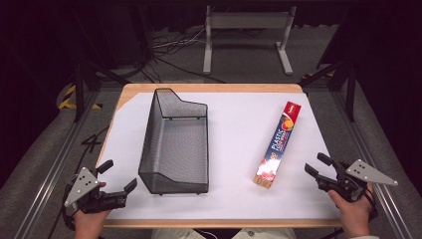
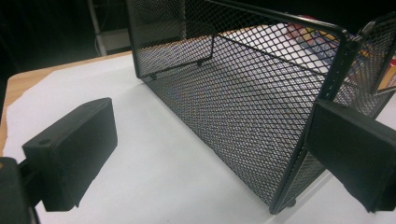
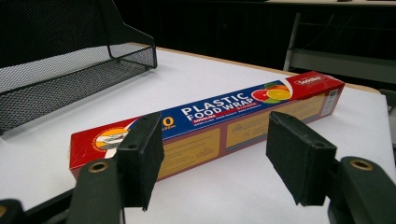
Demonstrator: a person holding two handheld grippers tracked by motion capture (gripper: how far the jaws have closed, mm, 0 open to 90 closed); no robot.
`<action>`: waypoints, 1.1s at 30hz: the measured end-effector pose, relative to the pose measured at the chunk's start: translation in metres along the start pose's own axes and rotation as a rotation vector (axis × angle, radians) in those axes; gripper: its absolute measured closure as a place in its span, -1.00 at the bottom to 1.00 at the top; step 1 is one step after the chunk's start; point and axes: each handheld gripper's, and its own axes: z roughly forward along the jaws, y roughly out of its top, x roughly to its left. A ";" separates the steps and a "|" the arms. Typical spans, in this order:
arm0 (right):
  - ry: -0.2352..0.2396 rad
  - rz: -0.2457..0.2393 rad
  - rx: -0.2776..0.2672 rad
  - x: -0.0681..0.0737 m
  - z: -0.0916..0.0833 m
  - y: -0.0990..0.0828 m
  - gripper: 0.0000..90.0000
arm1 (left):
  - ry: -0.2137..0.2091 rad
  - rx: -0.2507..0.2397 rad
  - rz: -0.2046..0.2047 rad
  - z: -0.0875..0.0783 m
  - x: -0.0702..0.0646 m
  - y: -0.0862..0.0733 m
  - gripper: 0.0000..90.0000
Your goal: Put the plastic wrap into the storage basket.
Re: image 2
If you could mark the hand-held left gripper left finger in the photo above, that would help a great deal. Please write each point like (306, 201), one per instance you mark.
(71, 149)

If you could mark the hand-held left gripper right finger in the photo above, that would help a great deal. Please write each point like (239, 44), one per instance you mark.
(351, 149)

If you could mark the colourful printed box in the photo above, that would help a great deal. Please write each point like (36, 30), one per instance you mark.
(314, 42)

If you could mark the grey metal stand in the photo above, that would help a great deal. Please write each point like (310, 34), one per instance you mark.
(104, 37)

